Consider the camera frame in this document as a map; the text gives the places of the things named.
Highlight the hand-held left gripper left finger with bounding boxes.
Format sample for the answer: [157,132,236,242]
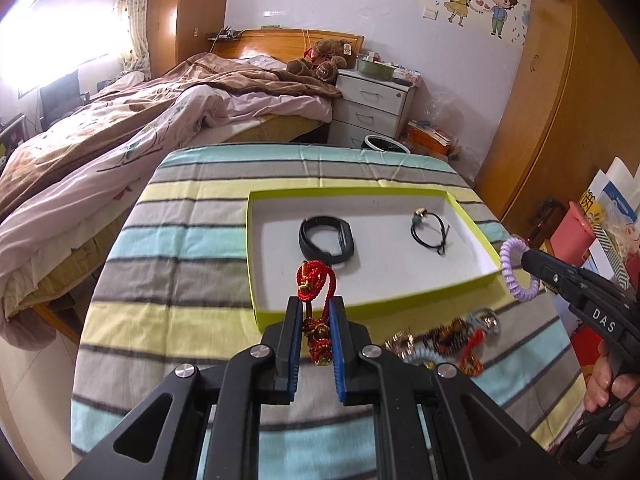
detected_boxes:
[65,296,303,480]

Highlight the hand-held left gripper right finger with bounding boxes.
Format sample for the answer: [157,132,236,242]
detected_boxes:
[330,296,576,480]

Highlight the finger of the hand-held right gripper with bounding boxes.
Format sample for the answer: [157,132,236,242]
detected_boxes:
[521,249,618,306]

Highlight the purple spiral hair tie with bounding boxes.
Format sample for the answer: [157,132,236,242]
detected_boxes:
[499,237,542,303]

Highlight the red cord bracelet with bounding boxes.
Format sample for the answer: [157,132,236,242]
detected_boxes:
[295,260,337,366]

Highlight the blue spiral hair tie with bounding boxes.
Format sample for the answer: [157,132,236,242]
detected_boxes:
[400,347,443,371]

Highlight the brown beaded bracelet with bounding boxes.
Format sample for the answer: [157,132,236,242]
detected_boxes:
[425,322,473,356]

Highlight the green-edged white tray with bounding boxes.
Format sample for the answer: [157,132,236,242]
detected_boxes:
[246,187,502,332]

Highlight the person's right hand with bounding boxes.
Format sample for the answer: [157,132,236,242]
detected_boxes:
[582,345,640,443]

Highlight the pink plastic bucket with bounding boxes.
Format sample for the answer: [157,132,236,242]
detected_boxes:
[555,201,601,281]

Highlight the white paper bags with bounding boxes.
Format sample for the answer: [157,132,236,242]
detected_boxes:
[580,157,640,291]

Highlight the black wristband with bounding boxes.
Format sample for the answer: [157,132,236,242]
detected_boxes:
[298,216,355,266]

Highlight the striped tablecloth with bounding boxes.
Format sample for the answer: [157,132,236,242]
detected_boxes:
[70,144,601,480]

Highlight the wooden wardrobe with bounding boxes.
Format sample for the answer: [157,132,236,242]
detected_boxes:
[472,0,640,241]

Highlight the cardboard box with orange packets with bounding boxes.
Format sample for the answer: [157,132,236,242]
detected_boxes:
[400,120,463,163]

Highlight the black trash bin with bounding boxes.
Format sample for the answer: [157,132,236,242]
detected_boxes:
[362,135,408,153]

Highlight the white nightstand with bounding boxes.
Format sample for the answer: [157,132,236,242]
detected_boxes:
[327,69,415,150]

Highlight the green basin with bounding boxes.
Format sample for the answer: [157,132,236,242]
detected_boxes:
[356,57,396,80]

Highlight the brown teddy bear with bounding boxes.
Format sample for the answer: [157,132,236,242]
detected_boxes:
[286,38,357,85]

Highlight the brown blanket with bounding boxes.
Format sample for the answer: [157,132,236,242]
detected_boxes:
[85,52,343,111]

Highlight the wooden bed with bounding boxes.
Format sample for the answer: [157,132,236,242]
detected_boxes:
[0,28,366,346]

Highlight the black chair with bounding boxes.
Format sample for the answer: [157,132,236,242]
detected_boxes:
[39,71,91,128]

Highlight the tall wooden cabinet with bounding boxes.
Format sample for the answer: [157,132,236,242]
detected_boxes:
[147,0,233,78]

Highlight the floral curtain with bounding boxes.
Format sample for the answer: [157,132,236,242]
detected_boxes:
[112,0,151,78]

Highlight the black red metal frame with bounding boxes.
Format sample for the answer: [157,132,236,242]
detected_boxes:
[530,200,563,246]

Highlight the gold chain bracelet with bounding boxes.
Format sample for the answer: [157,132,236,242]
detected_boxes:
[385,332,416,358]

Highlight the grey hair tie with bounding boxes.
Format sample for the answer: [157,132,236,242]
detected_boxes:
[467,307,501,336]

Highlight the red woven bracelet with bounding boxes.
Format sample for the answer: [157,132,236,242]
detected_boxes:
[457,330,488,376]

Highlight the black hair tie with bead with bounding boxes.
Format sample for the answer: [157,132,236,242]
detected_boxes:
[410,207,451,253]

